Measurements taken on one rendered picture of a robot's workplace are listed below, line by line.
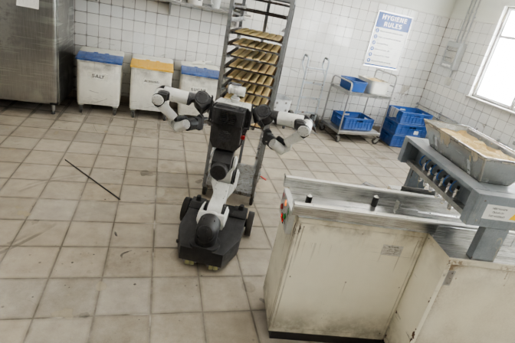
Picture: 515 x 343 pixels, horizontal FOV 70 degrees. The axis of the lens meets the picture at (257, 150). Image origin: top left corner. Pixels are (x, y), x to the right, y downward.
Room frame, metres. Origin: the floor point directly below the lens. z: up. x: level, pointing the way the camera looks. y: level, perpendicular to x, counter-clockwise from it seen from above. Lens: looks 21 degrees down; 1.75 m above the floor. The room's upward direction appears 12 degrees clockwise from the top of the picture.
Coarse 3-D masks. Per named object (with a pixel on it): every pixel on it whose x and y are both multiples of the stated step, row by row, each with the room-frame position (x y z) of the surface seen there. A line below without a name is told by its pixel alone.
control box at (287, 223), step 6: (288, 192) 1.80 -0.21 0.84; (282, 198) 1.82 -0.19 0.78; (288, 198) 1.73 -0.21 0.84; (288, 204) 1.67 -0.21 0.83; (282, 210) 1.77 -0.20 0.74; (282, 216) 1.73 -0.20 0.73; (288, 216) 1.62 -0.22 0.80; (294, 216) 1.61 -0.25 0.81; (282, 222) 1.70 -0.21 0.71; (288, 222) 1.61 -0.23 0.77; (288, 228) 1.61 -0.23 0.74
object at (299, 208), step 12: (300, 204) 1.58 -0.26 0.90; (312, 204) 1.60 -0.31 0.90; (312, 216) 1.59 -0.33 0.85; (324, 216) 1.59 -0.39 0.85; (336, 216) 1.60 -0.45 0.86; (348, 216) 1.61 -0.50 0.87; (360, 216) 1.62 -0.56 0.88; (372, 216) 1.63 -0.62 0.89; (384, 216) 1.64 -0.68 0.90; (396, 216) 1.66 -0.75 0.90; (408, 228) 1.66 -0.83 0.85; (420, 228) 1.67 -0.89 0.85; (432, 228) 1.68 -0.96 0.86; (468, 228) 1.71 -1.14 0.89
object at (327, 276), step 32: (320, 192) 1.88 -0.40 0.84; (320, 224) 1.58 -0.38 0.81; (352, 224) 1.61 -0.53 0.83; (288, 256) 1.57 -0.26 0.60; (320, 256) 1.59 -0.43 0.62; (352, 256) 1.61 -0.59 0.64; (384, 256) 1.64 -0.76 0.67; (416, 256) 1.67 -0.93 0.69; (288, 288) 1.57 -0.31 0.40; (320, 288) 1.60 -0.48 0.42; (352, 288) 1.62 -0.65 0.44; (384, 288) 1.65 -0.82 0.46; (288, 320) 1.58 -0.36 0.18; (320, 320) 1.61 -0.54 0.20; (352, 320) 1.63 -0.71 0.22; (384, 320) 1.66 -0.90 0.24
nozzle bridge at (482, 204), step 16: (416, 144) 2.05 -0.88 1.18; (400, 160) 2.15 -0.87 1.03; (416, 160) 2.14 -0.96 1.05; (432, 160) 1.86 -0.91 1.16; (448, 160) 1.86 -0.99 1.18; (416, 176) 2.17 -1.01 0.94; (432, 176) 1.94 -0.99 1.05; (448, 176) 1.82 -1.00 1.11; (464, 176) 1.66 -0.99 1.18; (448, 192) 1.75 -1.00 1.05; (464, 192) 1.67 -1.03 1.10; (480, 192) 1.49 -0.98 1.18; (496, 192) 1.53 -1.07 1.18; (512, 192) 1.57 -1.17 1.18; (464, 208) 1.52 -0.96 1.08; (480, 208) 1.48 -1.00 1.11; (496, 208) 1.49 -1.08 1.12; (512, 208) 1.50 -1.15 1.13; (480, 224) 1.49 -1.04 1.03; (496, 224) 1.50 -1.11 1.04; (512, 224) 1.51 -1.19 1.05; (480, 240) 1.49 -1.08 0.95; (496, 240) 1.51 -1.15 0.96; (480, 256) 1.50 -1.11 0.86
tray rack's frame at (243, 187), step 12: (276, 0) 3.59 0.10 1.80; (288, 0) 2.97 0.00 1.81; (240, 24) 3.60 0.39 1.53; (264, 24) 3.61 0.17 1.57; (288, 36) 3.58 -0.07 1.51; (276, 96) 3.58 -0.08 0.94; (240, 156) 3.61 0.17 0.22; (240, 168) 3.47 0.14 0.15; (252, 168) 3.53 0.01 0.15; (240, 180) 3.21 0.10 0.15; (240, 192) 2.98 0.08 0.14
